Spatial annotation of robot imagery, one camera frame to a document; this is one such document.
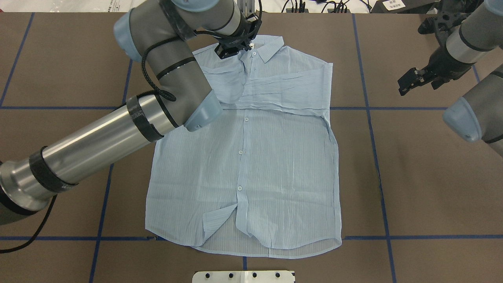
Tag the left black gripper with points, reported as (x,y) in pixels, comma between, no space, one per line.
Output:
(235,51)

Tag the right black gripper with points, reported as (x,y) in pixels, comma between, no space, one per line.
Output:
(444,64)

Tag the light blue button-up shirt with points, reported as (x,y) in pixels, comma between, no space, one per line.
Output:
(262,179)

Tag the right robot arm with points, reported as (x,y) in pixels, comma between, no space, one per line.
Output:
(465,35)

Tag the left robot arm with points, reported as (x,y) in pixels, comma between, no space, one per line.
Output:
(155,34)

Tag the clear plastic bag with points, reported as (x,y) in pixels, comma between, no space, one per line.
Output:
(87,6)

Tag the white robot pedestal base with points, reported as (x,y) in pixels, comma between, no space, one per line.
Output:
(245,276)

